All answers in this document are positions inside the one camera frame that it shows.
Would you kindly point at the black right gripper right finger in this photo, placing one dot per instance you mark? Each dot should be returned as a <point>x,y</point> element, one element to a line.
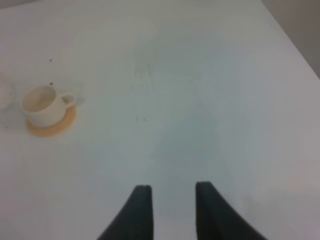
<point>216,219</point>

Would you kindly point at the orange coaster under right cup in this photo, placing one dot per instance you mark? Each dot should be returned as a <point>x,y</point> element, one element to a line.
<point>55,129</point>

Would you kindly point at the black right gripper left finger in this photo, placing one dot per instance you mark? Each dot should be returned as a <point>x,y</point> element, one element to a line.
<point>135,219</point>

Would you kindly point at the white teacup far right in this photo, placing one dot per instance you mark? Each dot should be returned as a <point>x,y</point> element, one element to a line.
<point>44,106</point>

